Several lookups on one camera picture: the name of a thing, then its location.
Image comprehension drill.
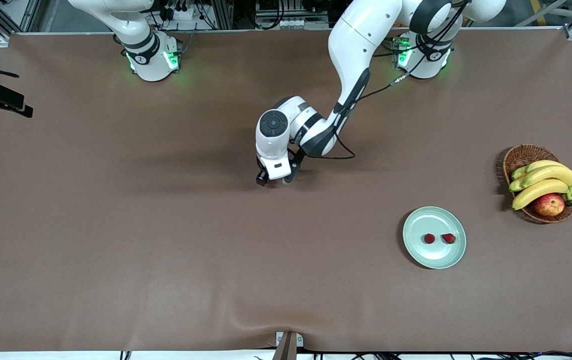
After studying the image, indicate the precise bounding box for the pale green round plate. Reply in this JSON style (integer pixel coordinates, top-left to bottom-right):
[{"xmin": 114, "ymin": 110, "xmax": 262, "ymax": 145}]
[{"xmin": 402, "ymin": 206, "xmax": 467, "ymax": 270}]

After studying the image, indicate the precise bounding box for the large table cover cloth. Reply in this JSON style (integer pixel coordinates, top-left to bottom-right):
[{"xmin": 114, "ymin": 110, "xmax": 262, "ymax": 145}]
[{"xmin": 0, "ymin": 28, "xmax": 572, "ymax": 353}]

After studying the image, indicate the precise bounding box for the white socket strip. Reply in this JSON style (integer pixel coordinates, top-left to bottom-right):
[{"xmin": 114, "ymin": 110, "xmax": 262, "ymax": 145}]
[{"xmin": 256, "ymin": 15, "xmax": 329, "ymax": 30}]

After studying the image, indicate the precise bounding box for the white power strip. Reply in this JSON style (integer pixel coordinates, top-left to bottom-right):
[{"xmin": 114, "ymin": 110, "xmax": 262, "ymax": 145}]
[{"xmin": 158, "ymin": 1, "xmax": 197, "ymax": 22}]

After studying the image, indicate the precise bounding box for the brown wicker basket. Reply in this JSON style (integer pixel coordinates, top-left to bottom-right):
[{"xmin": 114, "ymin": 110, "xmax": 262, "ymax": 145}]
[{"xmin": 502, "ymin": 144, "xmax": 572, "ymax": 224}]

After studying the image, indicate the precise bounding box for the yellow banana bunch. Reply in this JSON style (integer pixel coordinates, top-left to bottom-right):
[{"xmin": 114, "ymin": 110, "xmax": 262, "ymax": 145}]
[{"xmin": 509, "ymin": 159, "xmax": 572, "ymax": 211}]

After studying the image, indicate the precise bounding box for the red yellow apple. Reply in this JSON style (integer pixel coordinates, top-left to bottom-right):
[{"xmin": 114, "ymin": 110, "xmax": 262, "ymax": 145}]
[{"xmin": 534, "ymin": 193, "xmax": 565, "ymax": 217}]

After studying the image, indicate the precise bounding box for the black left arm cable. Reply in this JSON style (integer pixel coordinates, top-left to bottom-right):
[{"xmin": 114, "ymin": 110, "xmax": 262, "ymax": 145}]
[{"xmin": 290, "ymin": 0, "xmax": 471, "ymax": 161}]

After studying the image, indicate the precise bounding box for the small metal clamp bracket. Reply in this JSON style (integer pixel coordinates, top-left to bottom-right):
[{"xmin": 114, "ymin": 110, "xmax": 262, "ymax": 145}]
[{"xmin": 275, "ymin": 331, "xmax": 304, "ymax": 348}]

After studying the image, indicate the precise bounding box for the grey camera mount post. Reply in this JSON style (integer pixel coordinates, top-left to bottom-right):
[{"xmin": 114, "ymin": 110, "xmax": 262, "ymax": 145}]
[{"xmin": 272, "ymin": 332, "xmax": 298, "ymax": 360}]

